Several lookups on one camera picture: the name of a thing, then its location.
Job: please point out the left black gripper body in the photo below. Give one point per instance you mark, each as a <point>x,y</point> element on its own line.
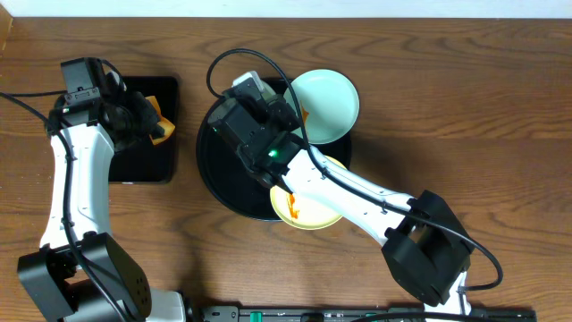
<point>146,118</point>

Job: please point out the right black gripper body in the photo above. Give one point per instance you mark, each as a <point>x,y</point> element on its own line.
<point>283,120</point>

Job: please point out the light blue plate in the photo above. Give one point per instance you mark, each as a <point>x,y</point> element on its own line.
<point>329,104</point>

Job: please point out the yellow green scrub sponge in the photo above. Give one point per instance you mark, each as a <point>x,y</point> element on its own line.
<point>164,128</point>

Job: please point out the yellow plate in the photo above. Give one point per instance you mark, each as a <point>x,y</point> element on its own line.
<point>301,212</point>

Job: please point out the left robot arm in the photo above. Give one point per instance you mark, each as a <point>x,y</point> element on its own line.
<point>80,273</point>

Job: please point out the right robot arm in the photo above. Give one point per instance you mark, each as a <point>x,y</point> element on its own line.
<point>423,243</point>

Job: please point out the black round tray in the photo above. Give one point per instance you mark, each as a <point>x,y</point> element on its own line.
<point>226,178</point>

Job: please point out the black rectangular tray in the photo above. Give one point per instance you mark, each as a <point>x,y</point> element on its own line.
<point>146,162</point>

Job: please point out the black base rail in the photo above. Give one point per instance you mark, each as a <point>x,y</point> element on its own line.
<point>236,314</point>

